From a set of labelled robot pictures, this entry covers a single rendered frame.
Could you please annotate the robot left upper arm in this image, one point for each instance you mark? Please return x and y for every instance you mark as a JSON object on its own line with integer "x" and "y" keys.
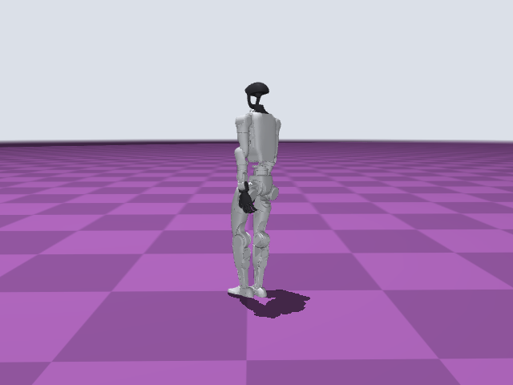
{"x": 243, "y": 122}

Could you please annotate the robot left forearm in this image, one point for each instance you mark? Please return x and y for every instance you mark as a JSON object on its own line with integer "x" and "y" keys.
{"x": 242, "y": 167}

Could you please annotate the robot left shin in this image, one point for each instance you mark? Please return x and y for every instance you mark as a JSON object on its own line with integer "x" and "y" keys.
{"x": 241, "y": 256}

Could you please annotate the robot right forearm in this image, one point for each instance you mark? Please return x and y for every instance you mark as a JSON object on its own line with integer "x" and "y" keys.
{"x": 269, "y": 165}

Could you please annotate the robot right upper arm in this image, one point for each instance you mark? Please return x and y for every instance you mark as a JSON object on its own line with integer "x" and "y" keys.
{"x": 278, "y": 126}

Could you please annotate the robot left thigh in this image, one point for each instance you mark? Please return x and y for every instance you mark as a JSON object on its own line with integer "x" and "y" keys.
{"x": 238, "y": 216}

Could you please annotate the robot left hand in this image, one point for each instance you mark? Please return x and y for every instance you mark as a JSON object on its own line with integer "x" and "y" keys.
{"x": 245, "y": 199}

